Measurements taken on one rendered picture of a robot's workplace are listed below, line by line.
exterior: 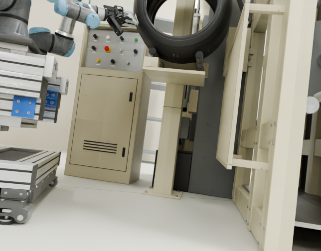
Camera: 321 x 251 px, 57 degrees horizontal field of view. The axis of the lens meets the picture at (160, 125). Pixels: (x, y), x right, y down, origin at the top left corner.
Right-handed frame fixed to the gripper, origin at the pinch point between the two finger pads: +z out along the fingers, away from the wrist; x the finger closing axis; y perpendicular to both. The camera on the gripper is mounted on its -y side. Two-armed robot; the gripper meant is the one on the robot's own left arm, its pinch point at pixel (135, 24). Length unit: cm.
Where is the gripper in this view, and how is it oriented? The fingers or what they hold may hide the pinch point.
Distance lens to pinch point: 185.8
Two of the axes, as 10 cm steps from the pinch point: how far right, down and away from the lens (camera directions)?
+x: -5.2, 3.1, 8.0
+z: 8.4, 0.0, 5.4
